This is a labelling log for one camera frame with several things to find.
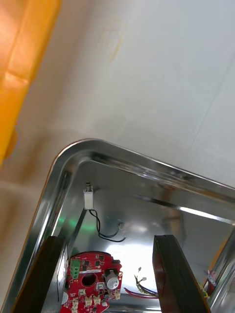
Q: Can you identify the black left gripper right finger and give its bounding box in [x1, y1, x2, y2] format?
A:
[152, 234, 211, 313]

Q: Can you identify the steel tray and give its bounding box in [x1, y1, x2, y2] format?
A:
[0, 138, 235, 313]

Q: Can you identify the red green-yellow wire harness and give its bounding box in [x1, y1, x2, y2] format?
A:
[123, 266, 217, 300]

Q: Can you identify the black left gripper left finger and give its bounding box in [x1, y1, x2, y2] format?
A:
[11, 236, 67, 313]

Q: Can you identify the round red circuit board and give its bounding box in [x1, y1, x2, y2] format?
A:
[61, 251, 123, 313]

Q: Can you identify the small solenoid with black cable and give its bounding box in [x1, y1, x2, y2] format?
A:
[83, 182, 127, 243]

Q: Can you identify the yellow-orange plastic bin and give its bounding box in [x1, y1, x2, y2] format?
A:
[0, 0, 62, 165]

